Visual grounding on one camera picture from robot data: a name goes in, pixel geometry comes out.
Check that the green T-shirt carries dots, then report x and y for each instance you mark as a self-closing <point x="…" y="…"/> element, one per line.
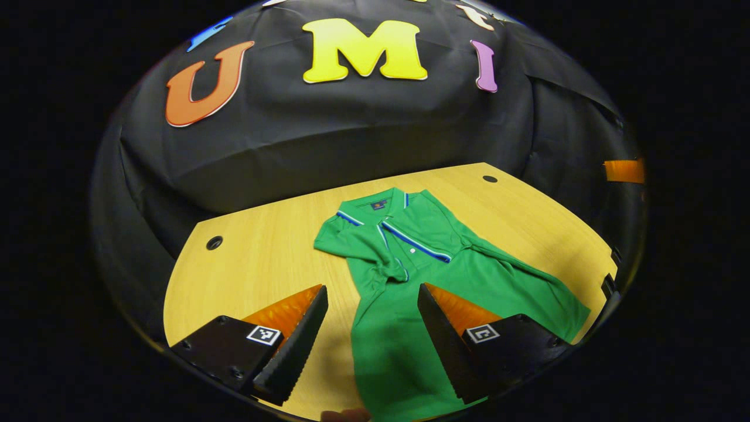
<point x="387" y="351"/>

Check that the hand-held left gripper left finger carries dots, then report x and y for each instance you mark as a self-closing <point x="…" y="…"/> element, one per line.
<point x="299" y="351"/>

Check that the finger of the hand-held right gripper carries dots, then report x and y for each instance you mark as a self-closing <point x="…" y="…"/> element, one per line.
<point x="624" y="171"/>

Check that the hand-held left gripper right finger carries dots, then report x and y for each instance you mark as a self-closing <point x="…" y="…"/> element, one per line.
<point x="445" y="346"/>

